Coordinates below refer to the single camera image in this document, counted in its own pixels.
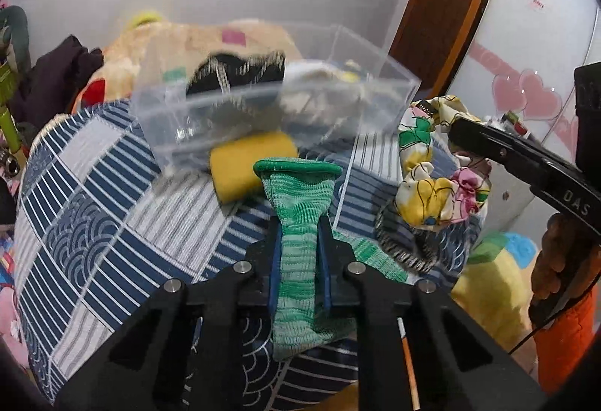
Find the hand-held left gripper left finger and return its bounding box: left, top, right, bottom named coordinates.
left=53, top=215, right=283, bottom=411

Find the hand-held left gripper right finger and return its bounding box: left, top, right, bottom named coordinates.
left=317, top=218, right=550, bottom=411

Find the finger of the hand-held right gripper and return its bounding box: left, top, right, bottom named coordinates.
left=447, top=116, right=601, bottom=228

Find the green knitted sock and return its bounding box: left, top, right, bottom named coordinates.
left=254, top=159, right=408, bottom=362

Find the floral fabric scrunchie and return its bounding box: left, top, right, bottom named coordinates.
left=393, top=95, right=492, bottom=232

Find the clear plastic storage box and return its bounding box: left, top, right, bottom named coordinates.
left=130, top=22, right=422, bottom=172

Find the orange sleeved right forearm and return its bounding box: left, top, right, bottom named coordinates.
left=535, top=284, right=597, bottom=395

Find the person's right hand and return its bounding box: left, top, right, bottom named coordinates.
left=532, top=213, right=601, bottom=306

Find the black and white striped sock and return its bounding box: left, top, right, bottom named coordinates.
left=374, top=204, right=470, bottom=273

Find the white wardrobe with pink hearts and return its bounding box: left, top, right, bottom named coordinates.
left=441, top=0, right=601, bottom=252

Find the yellow sponge roll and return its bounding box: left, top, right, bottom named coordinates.
left=209, top=131, right=300, bottom=205

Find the yellow plush toy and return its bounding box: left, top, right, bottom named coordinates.
left=451, top=233, right=538, bottom=348

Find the blue patchwork bedspread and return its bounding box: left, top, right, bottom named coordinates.
left=14, top=98, right=482, bottom=407

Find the brown wooden door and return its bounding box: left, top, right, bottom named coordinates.
left=389, top=0, right=510, bottom=97

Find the white yellow cloth in box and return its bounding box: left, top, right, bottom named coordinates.
left=277, top=59, right=371, bottom=121

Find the black white sock in box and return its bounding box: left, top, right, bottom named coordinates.
left=186, top=49, right=287, bottom=98

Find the beige plush toy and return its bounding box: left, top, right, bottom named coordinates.
left=70, top=14, right=301, bottom=116

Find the dark purple cloth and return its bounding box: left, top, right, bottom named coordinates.
left=10, top=35, right=105, bottom=125

